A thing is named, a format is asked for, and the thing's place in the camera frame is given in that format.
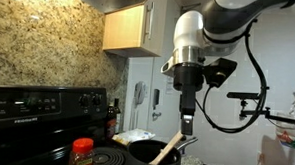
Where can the dark bottle with white label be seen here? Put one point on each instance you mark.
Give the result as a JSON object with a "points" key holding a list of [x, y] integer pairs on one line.
{"points": [[117, 118]]}

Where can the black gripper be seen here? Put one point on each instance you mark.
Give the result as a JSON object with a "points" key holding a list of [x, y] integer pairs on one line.
{"points": [[188, 77]]}

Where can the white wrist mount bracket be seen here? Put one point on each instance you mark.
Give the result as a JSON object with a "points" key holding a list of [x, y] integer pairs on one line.
{"points": [[167, 67]]}

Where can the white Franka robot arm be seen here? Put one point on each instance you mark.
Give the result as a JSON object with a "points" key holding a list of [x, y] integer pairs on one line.
{"points": [[230, 19]]}

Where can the dark bottle with orange label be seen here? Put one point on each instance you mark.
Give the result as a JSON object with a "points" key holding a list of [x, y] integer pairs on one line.
{"points": [[111, 124]]}

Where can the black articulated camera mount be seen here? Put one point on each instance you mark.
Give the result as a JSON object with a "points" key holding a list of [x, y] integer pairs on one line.
{"points": [[276, 116]]}

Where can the light wood wall cabinet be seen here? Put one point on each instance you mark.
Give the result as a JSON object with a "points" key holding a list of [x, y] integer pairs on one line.
{"points": [[123, 28]]}

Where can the black stereo camera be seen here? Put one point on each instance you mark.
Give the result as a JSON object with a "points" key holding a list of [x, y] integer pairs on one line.
{"points": [[243, 95]]}

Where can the white wall phone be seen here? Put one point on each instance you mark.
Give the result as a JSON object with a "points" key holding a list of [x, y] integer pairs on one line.
{"points": [[140, 92]]}

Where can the large wooden spoon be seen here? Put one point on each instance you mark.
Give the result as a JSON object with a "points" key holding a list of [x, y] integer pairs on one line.
{"points": [[166, 148]]}

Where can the black electric stove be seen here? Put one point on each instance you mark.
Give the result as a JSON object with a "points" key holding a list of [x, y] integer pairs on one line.
{"points": [[35, 121]]}

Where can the white plastic bag package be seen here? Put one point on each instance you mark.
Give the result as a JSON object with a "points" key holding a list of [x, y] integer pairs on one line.
{"points": [[131, 137]]}

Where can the spice jar with red lid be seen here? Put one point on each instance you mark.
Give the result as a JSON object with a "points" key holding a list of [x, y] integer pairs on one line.
{"points": [[81, 153]]}

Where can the white bowl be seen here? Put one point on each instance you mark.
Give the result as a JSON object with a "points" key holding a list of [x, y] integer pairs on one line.
{"points": [[289, 127]]}

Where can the black coil burner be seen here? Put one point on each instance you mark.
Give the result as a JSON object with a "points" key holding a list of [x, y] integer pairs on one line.
{"points": [[109, 159]]}

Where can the steel range hood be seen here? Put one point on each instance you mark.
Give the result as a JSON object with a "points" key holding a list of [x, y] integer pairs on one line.
{"points": [[104, 0]]}

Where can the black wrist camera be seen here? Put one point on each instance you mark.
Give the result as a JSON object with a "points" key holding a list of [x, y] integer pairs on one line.
{"points": [[221, 72]]}

